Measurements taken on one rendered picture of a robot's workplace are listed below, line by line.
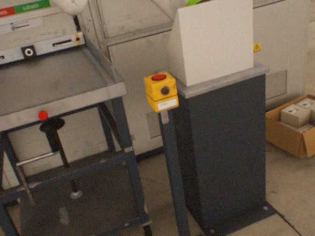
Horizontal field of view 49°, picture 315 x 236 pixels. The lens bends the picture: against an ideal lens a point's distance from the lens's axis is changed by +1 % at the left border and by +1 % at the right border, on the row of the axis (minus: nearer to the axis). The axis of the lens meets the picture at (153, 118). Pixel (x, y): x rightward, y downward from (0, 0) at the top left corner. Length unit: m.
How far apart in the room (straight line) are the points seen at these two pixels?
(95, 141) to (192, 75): 0.95
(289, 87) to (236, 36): 1.28
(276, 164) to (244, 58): 0.88
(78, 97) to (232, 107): 0.62
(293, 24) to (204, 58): 1.20
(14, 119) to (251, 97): 0.92
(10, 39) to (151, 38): 0.73
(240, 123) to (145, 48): 0.76
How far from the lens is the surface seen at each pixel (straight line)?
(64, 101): 1.24
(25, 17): 1.71
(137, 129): 2.13
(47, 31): 1.77
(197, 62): 1.34
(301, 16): 2.49
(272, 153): 2.23
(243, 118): 1.50
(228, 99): 1.42
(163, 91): 1.04
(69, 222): 1.73
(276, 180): 2.03
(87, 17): 1.87
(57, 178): 1.41
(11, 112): 1.24
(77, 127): 2.05
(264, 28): 2.32
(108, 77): 1.31
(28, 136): 2.04
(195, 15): 1.29
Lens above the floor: 1.30
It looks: 28 degrees down
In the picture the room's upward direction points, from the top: 10 degrees counter-clockwise
